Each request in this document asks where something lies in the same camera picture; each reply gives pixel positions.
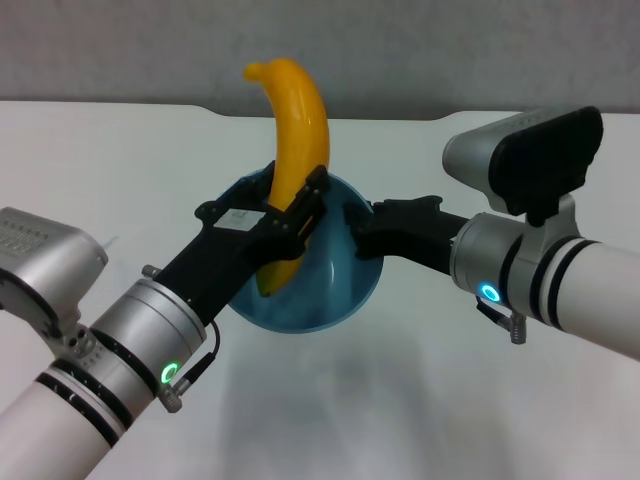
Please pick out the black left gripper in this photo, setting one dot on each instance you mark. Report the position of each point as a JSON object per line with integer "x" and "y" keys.
{"x": 220, "y": 260}

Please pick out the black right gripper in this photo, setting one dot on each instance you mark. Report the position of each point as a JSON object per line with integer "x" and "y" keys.
{"x": 410, "y": 235}

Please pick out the yellow banana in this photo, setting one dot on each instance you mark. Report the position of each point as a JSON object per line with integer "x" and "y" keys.
{"x": 296, "y": 125}

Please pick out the blue plastic bowl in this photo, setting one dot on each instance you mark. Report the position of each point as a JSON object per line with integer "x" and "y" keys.
{"x": 322, "y": 300}

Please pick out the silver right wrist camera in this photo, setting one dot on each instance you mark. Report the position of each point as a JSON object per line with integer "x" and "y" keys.
{"x": 525, "y": 160}

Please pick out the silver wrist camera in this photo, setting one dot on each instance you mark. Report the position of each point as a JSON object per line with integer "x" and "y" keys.
{"x": 525, "y": 160}
{"x": 40, "y": 255}

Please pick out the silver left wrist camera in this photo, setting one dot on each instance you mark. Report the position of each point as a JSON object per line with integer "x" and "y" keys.
{"x": 40, "y": 255}

